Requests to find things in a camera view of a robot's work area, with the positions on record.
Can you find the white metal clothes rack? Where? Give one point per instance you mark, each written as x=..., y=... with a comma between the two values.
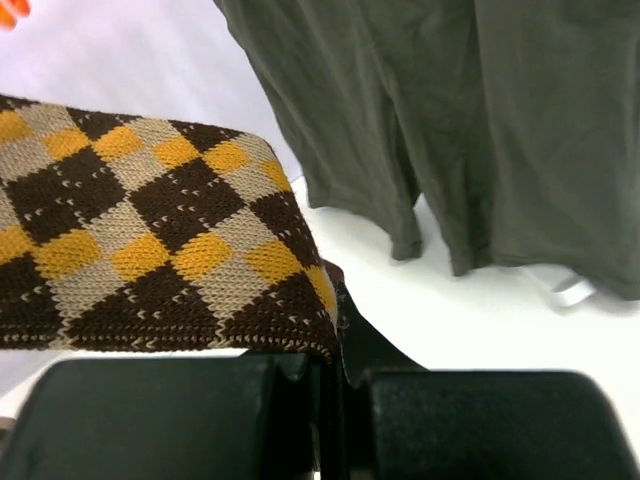
x=560, y=285

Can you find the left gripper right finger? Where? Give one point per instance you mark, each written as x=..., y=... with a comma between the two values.
x=402, y=421

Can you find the brown argyle sock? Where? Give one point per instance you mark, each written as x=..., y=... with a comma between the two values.
x=137, y=234

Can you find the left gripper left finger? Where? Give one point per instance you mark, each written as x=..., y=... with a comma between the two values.
x=250, y=417

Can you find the olive green shorts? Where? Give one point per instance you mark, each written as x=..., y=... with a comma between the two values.
x=517, y=121

